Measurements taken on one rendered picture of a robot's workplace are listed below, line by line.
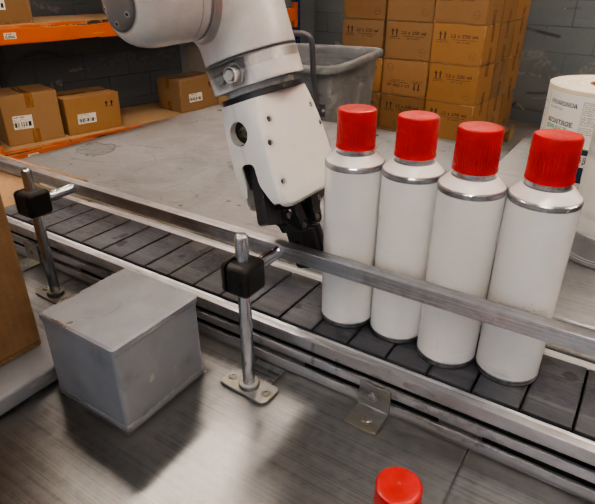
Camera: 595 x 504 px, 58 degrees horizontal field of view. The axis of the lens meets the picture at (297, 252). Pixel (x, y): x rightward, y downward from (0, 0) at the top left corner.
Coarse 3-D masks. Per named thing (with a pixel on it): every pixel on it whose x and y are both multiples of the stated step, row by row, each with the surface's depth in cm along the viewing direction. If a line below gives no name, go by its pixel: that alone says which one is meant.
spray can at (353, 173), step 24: (360, 120) 43; (336, 144) 45; (360, 144) 44; (336, 168) 44; (360, 168) 44; (336, 192) 45; (360, 192) 45; (336, 216) 46; (360, 216) 46; (336, 240) 47; (360, 240) 47; (336, 288) 50; (360, 288) 49; (336, 312) 51; (360, 312) 51
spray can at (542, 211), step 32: (544, 160) 37; (576, 160) 36; (512, 192) 39; (544, 192) 37; (576, 192) 38; (512, 224) 39; (544, 224) 37; (576, 224) 38; (512, 256) 40; (544, 256) 38; (512, 288) 40; (544, 288) 40; (480, 352) 45; (512, 352) 43; (512, 384) 44
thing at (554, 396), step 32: (32, 224) 73; (64, 224) 73; (96, 224) 73; (128, 224) 73; (128, 256) 64; (160, 256) 64; (192, 256) 64; (224, 256) 64; (288, 288) 58; (320, 288) 58; (288, 320) 53; (320, 320) 53; (384, 352) 48; (416, 352) 48; (448, 384) 45; (480, 384) 44; (544, 384) 44; (576, 384) 44; (544, 416) 41; (576, 416) 42
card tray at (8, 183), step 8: (16, 160) 101; (40, 168) 98; (48, 168) 97; (0, 176) 103; (8, 176) 103; (16, 176) 103; (72, 176) 93; (0, 184) 100; (8, 184) 100; (16, 184) 100; (0, 192) 96; (8, 192) 96; (8, 200) 93; (88, 200) 93
